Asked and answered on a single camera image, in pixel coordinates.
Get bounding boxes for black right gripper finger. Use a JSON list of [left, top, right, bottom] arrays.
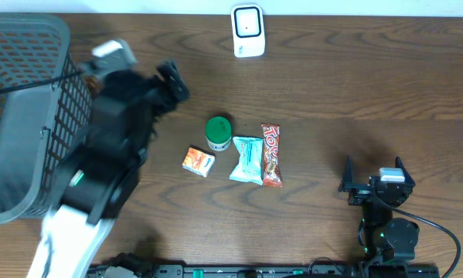
[[395, 156, 415, 185], [341, 156, 354, 189]]

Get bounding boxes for red Top chocolate bar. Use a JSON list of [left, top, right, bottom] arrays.
[[261, 124, 283, 187]]

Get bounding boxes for green lid white jar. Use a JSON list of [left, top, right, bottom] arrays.
[[205, 117, 232, 151]]

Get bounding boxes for orange small carton box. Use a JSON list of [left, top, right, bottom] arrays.
[[182, 147, 216, 178]]

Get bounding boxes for light blue snack packet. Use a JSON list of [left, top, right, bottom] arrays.
[[230, 136, 263, 185]]

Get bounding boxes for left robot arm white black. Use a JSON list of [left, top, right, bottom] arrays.
[[28, 60, 189, 277]]

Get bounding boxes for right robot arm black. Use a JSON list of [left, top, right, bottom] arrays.
[[338, 158, 420, 263]]

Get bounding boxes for white barcode scanner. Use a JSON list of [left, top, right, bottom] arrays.
[[230, 4, 266, 58]]

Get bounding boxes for grey plastic basket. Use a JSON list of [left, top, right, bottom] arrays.
[[0, 13, 92, 224]]

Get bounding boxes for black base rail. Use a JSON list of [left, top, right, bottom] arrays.
[[86, 253, 440, 278]]

